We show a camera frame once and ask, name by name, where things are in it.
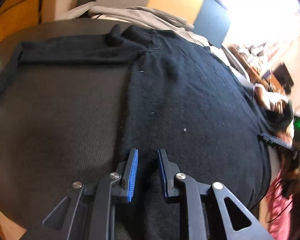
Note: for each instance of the grey yellow blue armchair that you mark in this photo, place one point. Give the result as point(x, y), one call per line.
point(209, 18)

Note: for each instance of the wooden wardrobe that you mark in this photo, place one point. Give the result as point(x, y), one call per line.
point(16, 15)

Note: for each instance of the grey hoodie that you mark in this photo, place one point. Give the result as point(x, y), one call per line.
point(150, 18)

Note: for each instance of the black television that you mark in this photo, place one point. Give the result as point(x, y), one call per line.
point(283, 76)

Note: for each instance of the beige knit sweater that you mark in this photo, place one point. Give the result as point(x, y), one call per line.
point(271, 101)

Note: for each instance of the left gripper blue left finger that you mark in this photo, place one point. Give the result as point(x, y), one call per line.
point(88, 210)

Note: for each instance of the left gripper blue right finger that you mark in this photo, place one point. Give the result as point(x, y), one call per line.
point(207, 211)

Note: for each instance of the dark navy knit sweater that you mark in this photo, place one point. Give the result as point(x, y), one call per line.
point(71, 108)

